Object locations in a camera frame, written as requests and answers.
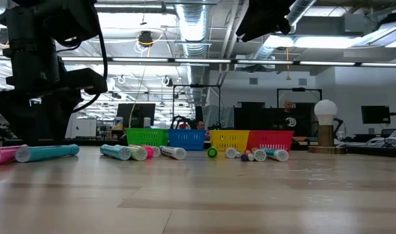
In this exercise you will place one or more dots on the green plastic basket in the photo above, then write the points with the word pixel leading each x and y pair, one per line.
pixel 147 138

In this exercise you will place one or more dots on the black cap whiteboard marker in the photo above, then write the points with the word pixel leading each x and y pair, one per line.
pixel 244 157

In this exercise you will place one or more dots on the red plastic basket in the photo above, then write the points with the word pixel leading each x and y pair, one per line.
pixel 270 140

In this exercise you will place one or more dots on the ceiling light strip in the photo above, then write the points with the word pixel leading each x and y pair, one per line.
pixel 327 63

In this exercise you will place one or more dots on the blue plastic basket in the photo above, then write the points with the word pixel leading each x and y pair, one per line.
pixel 187 139

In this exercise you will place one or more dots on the green cap whiteboard marker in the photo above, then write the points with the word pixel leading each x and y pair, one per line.
pixel 212 152

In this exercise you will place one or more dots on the yellow plastic basket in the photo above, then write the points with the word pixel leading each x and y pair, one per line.
pixel 229 140

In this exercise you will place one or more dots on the black robot station frame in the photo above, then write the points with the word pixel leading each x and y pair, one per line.
pixel 197 85
pixel 298 89

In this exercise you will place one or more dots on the black partition screen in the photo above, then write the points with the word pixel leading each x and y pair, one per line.
pixel 256 118

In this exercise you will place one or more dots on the pink highlighter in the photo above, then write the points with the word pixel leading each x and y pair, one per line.
pixel 2 156
pixel 149 152

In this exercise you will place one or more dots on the blue highlighter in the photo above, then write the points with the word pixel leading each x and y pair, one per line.
pixel 114 152
pixel 45 152

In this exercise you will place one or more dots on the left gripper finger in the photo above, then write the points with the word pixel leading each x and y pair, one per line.
pixel 41 117

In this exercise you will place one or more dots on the white bulb brass lamp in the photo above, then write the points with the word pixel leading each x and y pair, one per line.
pixel 325 112

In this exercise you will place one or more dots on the black computer monitor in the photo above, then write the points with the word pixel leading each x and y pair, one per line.
pixel 136 113
pixel 376 114

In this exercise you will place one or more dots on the black ceiling device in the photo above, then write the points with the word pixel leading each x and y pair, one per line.
pixel 145 38

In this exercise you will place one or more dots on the white canister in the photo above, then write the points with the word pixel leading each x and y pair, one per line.
pixel 147 122

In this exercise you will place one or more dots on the blue yellow wipes canister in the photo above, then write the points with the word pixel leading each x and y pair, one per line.
pixel 119 123

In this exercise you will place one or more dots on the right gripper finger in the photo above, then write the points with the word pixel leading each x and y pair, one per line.
pixel 256 26

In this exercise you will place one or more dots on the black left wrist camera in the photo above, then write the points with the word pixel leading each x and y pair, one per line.
pixel 87 81

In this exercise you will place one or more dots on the white cabinet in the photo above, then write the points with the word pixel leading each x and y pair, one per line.
pixel 87 128

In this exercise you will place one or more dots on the dark blue cap whiteboard marker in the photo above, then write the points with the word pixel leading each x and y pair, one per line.
pixel 176 152

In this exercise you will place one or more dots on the light green highlighter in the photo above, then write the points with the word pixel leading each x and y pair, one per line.
pixel 137 153

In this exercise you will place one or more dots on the person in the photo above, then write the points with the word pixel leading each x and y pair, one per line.
pixel 201 125
pixel 289 117

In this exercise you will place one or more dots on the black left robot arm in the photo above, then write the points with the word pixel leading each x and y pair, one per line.
pixel 38 19

